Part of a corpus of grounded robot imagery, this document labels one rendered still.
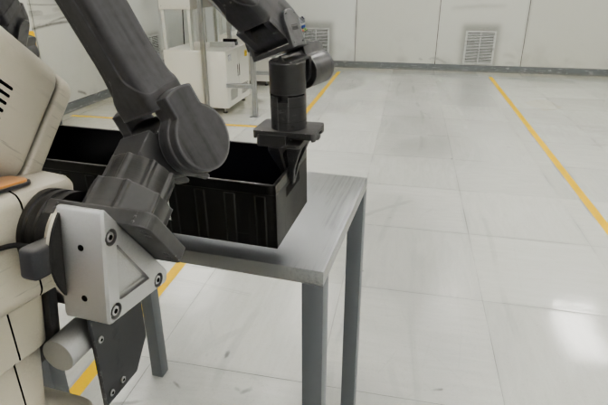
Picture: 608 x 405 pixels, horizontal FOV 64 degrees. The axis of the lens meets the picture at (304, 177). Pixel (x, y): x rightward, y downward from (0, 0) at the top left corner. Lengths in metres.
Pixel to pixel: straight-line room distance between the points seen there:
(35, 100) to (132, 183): 0.15
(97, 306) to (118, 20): 0.28
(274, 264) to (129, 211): 0.44
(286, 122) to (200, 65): 4.30
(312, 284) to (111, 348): 0.34
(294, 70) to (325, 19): 7.04
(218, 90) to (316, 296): 4.24
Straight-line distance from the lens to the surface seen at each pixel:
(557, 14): 7.91
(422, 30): 7.68
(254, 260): 0.89
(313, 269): 0.86
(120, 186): 0.50
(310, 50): 0.81
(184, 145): 0.53
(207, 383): 1.82
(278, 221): 0.78
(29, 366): 0.72
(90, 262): 0.49
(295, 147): 0.76
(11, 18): 1.01
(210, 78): 5.02
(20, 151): 0.59
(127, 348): 0.76
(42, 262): 0.49
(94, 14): 0.55
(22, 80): 0.58
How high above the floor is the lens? 1.26
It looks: 22 degrees down
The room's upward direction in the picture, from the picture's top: straight up
